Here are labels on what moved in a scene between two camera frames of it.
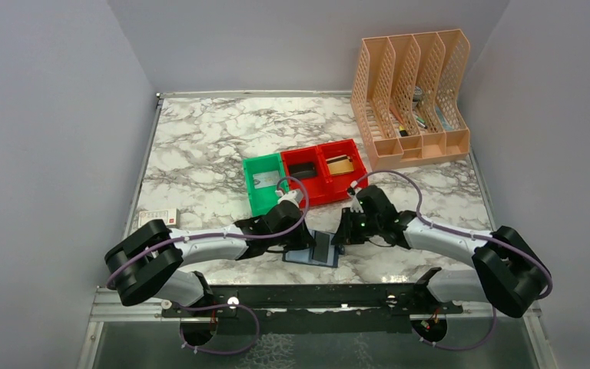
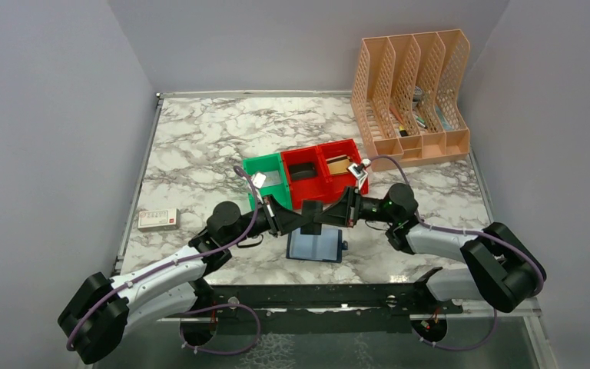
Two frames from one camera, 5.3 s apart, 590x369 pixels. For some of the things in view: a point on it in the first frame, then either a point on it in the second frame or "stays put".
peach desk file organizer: (409, 97) stays put
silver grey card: (320, 250) → (309, 209)
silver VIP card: (266, 179) stays put
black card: (303, 171) stays put
